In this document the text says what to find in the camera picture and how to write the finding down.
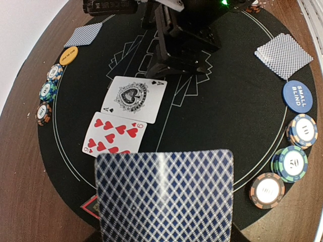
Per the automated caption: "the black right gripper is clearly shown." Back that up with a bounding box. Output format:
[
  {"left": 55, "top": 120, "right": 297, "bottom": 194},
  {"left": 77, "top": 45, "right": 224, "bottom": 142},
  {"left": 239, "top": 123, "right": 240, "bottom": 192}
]
[{"left": 142, "top": 1, "right": 252, "bottom": 79}]

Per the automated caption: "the brown chip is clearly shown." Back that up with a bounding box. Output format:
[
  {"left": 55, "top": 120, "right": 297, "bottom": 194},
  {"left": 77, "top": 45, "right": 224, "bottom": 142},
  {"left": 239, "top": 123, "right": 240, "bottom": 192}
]
[
  {"left": 35, "top": 102, "right": 52, "bottom": 126},
  {"left": 249, "top": 172, "right": 285, "bottom": 209},
  {"left": 245, "top": 5, "right": 261, "bottom": 13}
]

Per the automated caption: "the ace of spades card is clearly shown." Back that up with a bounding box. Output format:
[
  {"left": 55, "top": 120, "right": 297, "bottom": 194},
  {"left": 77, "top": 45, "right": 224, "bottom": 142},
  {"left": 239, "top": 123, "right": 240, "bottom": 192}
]
[{"left": 100, "top": 76, "right": 167, "bottom": 124}]

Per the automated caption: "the card dealt to big blind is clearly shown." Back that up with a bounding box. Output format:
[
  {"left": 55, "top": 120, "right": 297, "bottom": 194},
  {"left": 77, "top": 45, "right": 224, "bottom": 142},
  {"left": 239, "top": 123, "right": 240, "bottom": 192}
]
[{"left": 64, "top": 23, "right": 103, "bottom": 48}]

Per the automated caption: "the card dealt to small blind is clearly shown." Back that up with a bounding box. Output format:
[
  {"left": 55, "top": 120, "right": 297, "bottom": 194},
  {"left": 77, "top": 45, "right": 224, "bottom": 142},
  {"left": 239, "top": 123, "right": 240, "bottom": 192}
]
[{"left": 254, "top": 33, "right": 313, "bottom": 80}]

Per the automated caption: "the yellow big blind button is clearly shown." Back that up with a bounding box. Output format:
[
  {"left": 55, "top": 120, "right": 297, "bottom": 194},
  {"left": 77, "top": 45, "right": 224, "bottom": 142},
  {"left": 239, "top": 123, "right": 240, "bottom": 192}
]
[{"left": 59, "top": 46, "right": 78, "bottom": 66}]

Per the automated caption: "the nine of hearts card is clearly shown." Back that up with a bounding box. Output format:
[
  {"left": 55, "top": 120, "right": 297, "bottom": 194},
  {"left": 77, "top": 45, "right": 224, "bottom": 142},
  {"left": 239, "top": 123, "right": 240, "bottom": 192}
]
[{"left": 82, "top": 112, "right": 147, "bottom": 157}]

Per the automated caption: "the blue small blind button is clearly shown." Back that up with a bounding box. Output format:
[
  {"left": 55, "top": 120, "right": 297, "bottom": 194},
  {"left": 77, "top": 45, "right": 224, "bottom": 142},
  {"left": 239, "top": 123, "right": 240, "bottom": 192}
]
[{"left": 282, "top": 80, "right": 313, "bottom": 113}]

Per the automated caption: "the blue white chip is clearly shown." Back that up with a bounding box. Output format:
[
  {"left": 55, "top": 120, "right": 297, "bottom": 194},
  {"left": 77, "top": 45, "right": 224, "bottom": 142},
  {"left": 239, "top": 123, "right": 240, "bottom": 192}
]
[
  {"left": 46, "top": 64, "right": 64, "bottom": 81},
  {"left": 286, "top": 113, "right": 318, "bottom": 150}
]

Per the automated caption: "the green chip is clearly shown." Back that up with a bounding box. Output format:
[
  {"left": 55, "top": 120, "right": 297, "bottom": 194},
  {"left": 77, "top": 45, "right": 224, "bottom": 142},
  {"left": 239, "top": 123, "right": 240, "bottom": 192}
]
[
  {"left": 39, "top": 81, "right": 58, "bottom": 103},
  {"left": 270, "top": 146, "right": 308, "bottom": 183}
]

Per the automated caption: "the blue patterned card deck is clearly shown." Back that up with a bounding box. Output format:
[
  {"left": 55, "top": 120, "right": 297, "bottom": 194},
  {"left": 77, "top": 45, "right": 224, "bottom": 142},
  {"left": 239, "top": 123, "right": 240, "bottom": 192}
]
[{"left": 94, "top": 149, "right": 234, "bottom": 241}]

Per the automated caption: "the red triangular all-in marker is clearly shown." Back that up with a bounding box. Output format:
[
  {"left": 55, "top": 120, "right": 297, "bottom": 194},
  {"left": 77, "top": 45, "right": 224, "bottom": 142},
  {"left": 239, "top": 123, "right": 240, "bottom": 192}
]
[{"left": 81, "top": 195, "right": 100, "bottom": 220}]

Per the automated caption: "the round black poker mat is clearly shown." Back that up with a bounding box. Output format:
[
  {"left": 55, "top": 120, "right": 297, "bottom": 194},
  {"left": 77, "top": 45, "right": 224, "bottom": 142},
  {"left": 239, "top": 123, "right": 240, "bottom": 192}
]
[{"left": 38, "top": 5, "right": 295, "bottom": 229}]

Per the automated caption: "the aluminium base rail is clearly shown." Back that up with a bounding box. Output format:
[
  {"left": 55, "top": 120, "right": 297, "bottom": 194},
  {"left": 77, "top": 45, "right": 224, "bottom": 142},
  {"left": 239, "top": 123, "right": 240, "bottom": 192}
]
[{"left": 297, "top": 0, "right": 322, "bottom": 70}]

